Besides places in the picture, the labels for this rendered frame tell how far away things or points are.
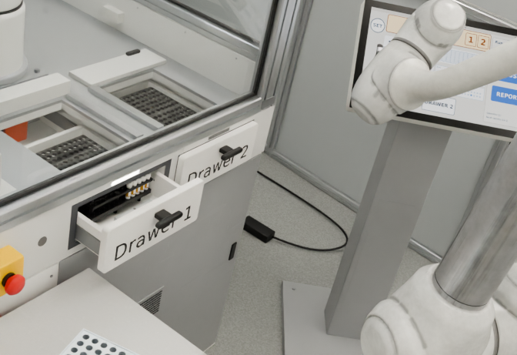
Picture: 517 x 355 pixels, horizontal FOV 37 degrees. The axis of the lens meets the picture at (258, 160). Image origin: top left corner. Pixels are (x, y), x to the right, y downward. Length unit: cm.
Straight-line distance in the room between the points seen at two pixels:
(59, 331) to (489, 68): 93
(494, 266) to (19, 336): 85
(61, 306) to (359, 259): 120
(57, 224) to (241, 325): 129
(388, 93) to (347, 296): 121
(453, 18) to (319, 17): 180
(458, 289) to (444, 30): 52
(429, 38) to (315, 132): 194
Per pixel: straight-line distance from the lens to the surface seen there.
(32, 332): 153
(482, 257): 126
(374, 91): 152
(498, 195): 121
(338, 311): 265
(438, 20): 155
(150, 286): 196
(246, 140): 194
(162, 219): 157
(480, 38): 224
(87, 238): 158
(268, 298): 284
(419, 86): 147
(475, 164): 307
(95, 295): 161
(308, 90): 342
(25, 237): 150
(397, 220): 243
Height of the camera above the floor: 185
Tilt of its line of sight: 31 degrees down
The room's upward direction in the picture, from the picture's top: 14 degrees clockwise
